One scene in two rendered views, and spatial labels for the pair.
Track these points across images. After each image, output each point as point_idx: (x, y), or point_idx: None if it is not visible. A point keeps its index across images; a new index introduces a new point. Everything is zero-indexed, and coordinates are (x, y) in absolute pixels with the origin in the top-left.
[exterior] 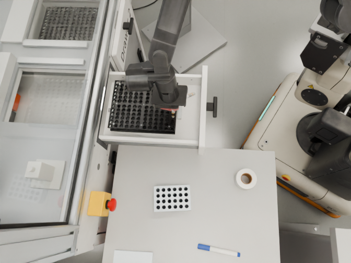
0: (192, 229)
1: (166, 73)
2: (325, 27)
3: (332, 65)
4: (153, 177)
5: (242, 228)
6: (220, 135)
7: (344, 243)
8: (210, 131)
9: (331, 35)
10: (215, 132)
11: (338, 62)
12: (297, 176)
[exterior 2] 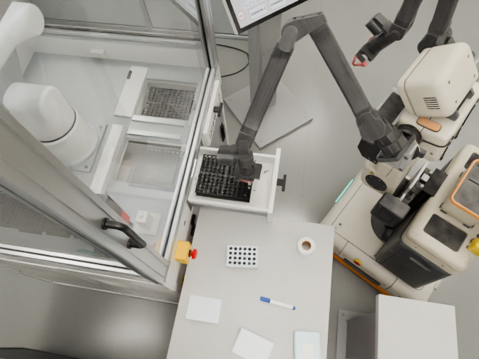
0: (257, 284)
1: (247, 154)
2: None
3: None
4: (227, 238)
5: (299, 288)
6: (297, 216)
7: (385, 307)
8: (286, 211)
9: None
10: (291, 212)
11: None
12: (368, 261)
